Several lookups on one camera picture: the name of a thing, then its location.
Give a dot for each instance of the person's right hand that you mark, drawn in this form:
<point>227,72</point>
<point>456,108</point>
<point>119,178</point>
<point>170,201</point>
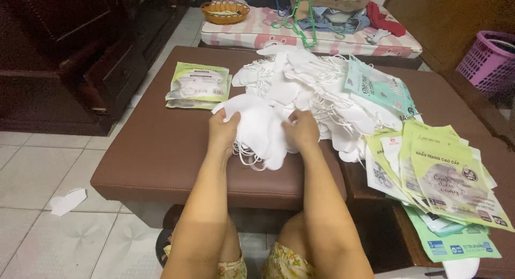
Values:
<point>303,131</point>

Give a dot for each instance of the person's left hand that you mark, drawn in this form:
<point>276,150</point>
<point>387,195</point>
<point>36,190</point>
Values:
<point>222,130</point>

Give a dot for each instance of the bundle of white face masks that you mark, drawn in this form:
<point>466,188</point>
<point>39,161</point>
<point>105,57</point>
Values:
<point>259,130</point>

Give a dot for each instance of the filled green mask packet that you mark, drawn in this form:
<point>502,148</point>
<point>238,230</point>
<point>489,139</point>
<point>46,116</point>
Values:
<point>189,104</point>
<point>199,82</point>

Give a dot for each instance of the pile of loose white masks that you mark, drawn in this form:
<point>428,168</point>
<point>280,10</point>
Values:
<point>297,77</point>

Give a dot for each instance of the brown leather cushioned bench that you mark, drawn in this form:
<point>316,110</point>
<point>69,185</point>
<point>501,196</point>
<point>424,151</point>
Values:
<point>161,150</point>

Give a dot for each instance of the teal mask packet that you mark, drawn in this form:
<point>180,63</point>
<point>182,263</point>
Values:
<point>374,88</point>

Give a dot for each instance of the pink patterned mattress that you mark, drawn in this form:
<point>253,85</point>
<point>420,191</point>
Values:
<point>249,33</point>

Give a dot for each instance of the green plastic clothes hangers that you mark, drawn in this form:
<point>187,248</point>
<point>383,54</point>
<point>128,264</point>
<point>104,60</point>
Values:
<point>308,25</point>

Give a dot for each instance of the orange wicker basket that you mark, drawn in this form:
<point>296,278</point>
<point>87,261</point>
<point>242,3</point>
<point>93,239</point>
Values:
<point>224,11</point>

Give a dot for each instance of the heap of clothes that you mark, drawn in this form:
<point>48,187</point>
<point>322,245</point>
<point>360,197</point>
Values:
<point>338,9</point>

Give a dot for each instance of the dark sandal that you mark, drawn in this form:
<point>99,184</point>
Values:
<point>162,246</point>

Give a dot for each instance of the floral yellow shorts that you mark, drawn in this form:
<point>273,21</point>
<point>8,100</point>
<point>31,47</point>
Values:
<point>285,265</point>

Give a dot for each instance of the dark brown wooden table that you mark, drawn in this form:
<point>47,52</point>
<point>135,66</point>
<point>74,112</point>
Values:
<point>442,98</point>

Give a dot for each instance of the heap of empty green packets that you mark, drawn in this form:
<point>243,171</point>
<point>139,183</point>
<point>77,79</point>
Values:
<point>446,178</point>

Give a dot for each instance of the dark wooden cabinet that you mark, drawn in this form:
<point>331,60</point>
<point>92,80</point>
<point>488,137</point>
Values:
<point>60,57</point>

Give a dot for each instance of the brown wooden furniture panel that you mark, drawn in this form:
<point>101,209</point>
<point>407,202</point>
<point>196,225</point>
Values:
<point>442,17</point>

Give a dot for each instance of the purple plastic laundry basket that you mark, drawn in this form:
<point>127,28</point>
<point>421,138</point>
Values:
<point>485,61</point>

